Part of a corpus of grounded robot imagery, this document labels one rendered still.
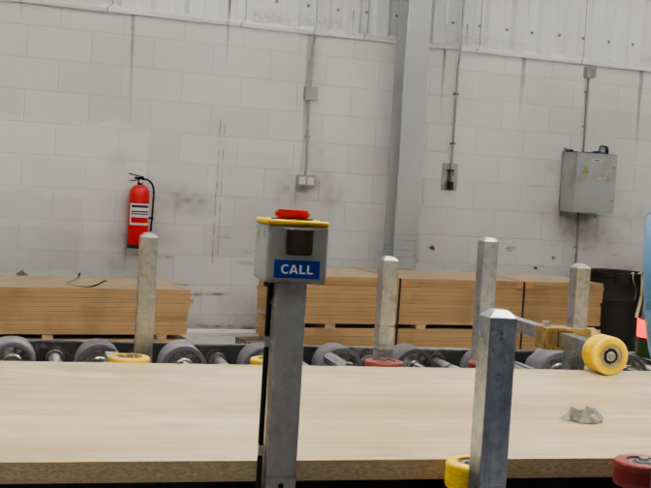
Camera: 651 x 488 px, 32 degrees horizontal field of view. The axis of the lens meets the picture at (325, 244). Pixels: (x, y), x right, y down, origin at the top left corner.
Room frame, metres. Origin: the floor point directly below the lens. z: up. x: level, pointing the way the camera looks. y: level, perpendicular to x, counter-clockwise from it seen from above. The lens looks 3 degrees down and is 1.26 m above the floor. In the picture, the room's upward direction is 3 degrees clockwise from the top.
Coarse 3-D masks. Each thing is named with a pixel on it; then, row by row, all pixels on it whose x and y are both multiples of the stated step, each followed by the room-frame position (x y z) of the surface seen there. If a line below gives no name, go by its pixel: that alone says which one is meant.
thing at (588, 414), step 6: (570, 408) 1.85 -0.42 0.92; (588, 408) 1.86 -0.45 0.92; (594, 408) 1.86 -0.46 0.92; (564, 414) 1.85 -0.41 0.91; (570, 414) 1.85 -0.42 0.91; (576, 414) 1.85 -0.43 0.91; (582, 414) 1.85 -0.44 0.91; (588, 414) 1.83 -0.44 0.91; (594, 414) 1.85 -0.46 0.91; (600, 414) 1.86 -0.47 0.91; (576, 420) 1.84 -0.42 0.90; (582, 420) 1.82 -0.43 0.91; (588, 420) 1.82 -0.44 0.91; (594, 420) 1.83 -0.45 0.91; (600, 420) 1.85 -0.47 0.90
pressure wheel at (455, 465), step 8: (456, 456) 1.52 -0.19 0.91; (464, 456) 1.52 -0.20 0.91; (448, 464) 1.48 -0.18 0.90; (456, 464) 1.47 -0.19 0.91; (464, 464) 1.48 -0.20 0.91; (448, 472) 1.48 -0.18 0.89; (456, 472) 1.47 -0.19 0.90; (464, 472) 1.46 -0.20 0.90; (448, 480) 1.48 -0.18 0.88; (456, 480) 1.47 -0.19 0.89; (464, 480) 1.46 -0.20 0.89
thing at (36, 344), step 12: (36, 348) 2.77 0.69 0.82; (72, 348) 2.79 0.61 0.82; (120, 348) 2.82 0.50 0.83; (132, 348) 2.83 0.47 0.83; (156, 348) 2.85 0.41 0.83; (204, 348) 2.88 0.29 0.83; (216, 348) 2.89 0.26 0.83; (228, 348) 2.89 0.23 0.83; (240, 348) 2.90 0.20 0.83; (312, 348) 2.95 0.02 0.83; (348, 348) 2.98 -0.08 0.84; (360, 348) 2.99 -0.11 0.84; (372, 348) 3.00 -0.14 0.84; (420, 348) 3.04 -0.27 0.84; (432, 348) 3.05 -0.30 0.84; (444, 348) 3.06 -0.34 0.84; (456, 348) 3.08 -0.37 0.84; (36, 360) 2.77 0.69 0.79; (72, 360) 2.79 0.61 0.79; (156, 360) 2.85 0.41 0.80; (228, 360) 2.89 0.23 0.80; (456, 360) 3.06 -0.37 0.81; (516, 360) 3.10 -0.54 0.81; (648, 360) 3.21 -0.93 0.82
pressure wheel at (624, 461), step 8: (616, 456) 1.58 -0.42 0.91; (624, 456) 1.58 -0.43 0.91; (632, 456) 1.58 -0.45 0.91; (640, 456) 1.56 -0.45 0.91; (648, 456) 1.59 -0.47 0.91; (616, 464) 1.55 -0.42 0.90; (624, 464) 1.54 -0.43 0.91; (632, 464) 1.53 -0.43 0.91; (640, 464) 1.54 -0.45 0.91; (648, 464) 1.55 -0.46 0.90; (616, 472) 1.55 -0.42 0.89; (624, 472) 1.54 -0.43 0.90; (632, 472) 1.53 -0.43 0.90; (640, 472) 1.52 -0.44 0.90; (648, 472) 1.52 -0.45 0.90; (616, 480) 1.55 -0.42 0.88; (624, 480) 1.54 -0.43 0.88; (632, 480) 1.53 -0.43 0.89; (640, 480) 1.52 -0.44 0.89; (648, 480) 1.52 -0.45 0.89
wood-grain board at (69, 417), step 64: (0, 384) 1.86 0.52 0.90; (64, 384) 1.90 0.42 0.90; (128, 384) 1.93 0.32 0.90; (192, 384) 1.97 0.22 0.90; (256, 384) 2.00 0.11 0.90; (320, 384) 2.04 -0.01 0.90; (384, 384) 2.08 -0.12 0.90; (448, 384) 2.12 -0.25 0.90; (512, 384) 2.16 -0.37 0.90; (576, 384) 2.21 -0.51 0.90; (640, 384) 2.25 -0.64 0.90; (0, 448) 1.44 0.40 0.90; (64, 448) 1.46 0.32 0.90; (128, 448) 1.48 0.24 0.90; (192, 448) 1.50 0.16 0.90; (256, 448) 1.52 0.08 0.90; (320, 448) 1.54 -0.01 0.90; (384, 448) 1.57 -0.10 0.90; (448, 448) 1.59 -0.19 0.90; (512, 448) 1.61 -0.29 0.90; (576, 448) 1.64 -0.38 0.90; (640, 448) 1.66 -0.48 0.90
